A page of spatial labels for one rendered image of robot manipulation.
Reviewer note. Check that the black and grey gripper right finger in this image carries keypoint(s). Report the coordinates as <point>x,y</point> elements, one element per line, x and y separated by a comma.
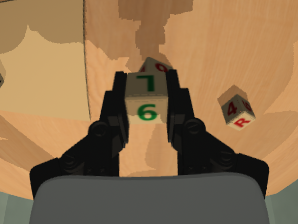
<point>199,147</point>

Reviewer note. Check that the tan flat mat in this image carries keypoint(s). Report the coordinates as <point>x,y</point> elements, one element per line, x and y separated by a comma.
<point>42,58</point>

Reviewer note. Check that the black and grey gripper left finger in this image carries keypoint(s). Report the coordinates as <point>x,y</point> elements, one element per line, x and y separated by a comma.
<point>98,151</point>

